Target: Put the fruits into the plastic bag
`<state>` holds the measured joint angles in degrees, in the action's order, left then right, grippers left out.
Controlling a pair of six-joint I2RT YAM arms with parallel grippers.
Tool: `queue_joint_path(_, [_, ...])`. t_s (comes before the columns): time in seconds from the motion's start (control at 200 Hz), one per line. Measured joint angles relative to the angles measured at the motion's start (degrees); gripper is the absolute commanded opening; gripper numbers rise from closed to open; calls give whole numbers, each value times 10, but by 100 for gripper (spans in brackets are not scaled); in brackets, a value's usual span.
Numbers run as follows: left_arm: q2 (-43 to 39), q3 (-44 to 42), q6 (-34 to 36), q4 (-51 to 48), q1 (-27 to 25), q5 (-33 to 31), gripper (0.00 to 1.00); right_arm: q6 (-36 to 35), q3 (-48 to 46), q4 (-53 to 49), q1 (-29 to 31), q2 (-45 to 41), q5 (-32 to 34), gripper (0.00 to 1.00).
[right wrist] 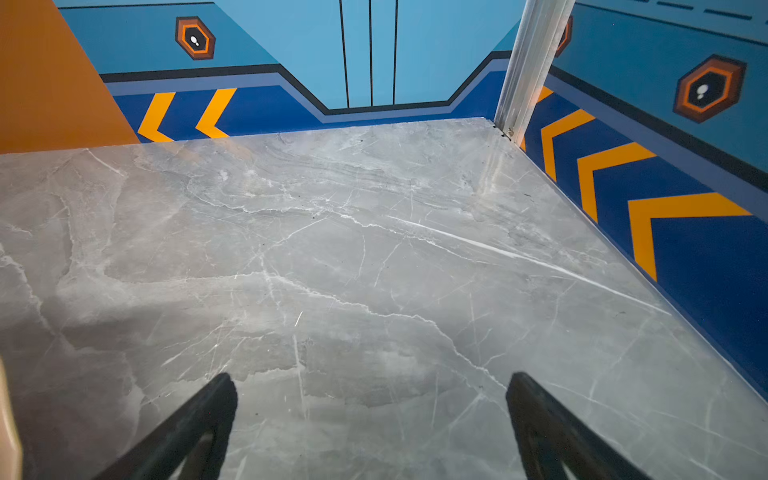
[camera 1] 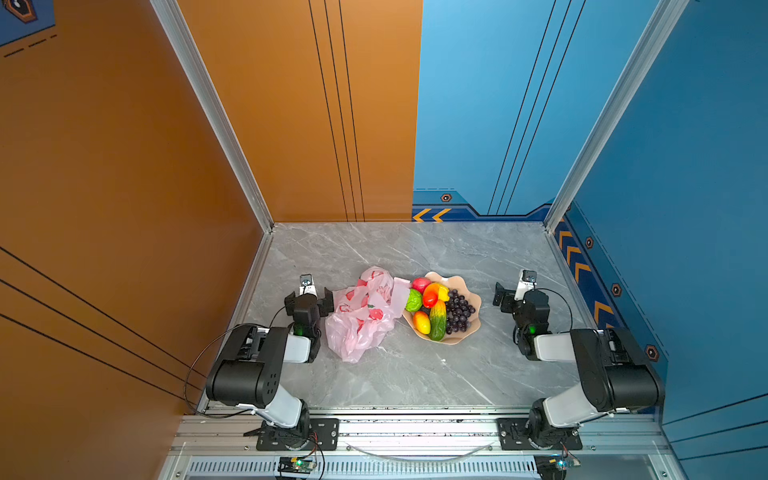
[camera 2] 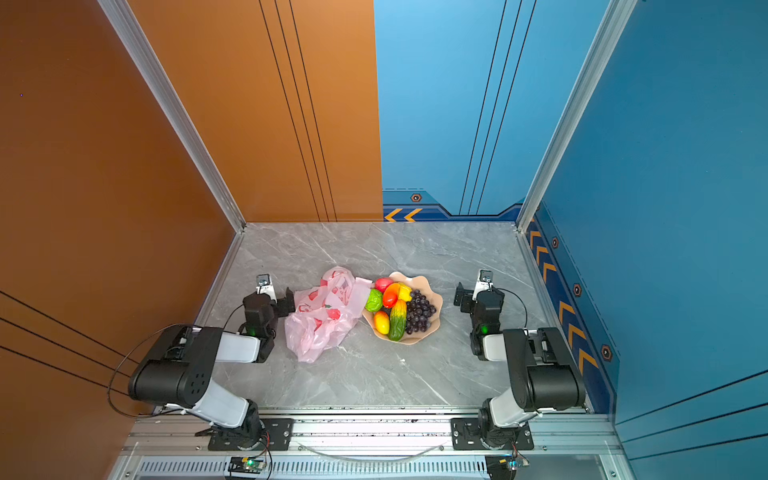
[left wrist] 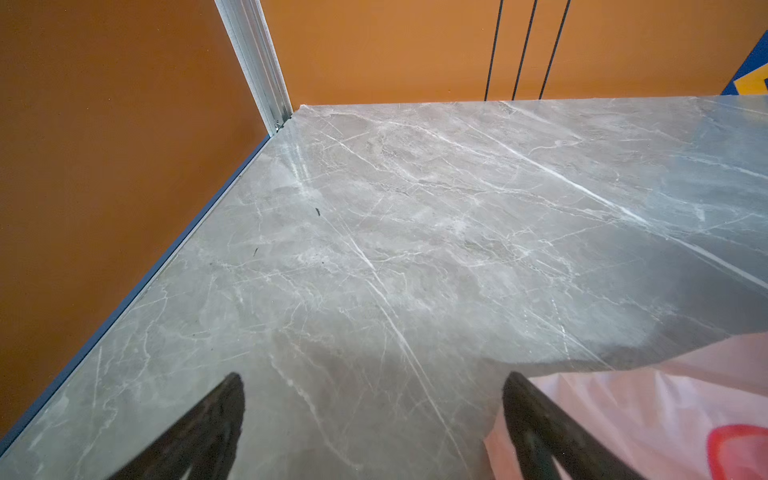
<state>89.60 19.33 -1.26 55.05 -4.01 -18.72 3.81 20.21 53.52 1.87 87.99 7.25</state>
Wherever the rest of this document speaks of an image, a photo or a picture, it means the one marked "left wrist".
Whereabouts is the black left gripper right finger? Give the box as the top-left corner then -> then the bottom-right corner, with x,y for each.
502,371 -> 641,479

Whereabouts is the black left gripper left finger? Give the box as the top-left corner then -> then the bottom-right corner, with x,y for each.
111,372 -> 245,479

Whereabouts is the pink printed plastic bag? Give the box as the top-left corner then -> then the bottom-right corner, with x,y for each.
483,331 -> 768,480

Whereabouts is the left aluminium corner post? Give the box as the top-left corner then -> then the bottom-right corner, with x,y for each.
215,0 -> 293,137

